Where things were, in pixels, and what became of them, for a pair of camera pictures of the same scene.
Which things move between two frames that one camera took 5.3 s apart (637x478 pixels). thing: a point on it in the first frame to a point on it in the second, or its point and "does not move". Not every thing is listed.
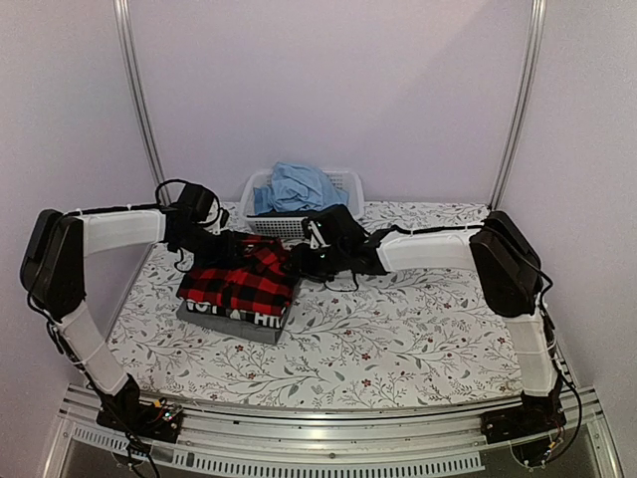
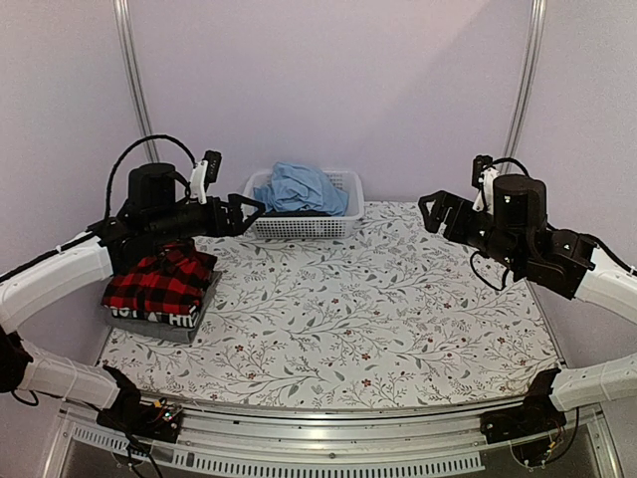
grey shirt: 236,326 to 175,333
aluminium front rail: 372,442 does not move
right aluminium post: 531,66 does not move
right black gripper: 303,266 to 446,200
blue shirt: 297,187 does not move
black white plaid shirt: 254,317 to 187,318
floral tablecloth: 410,339 does not move
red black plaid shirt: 262,278 to 175,275
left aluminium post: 123,18 does not move
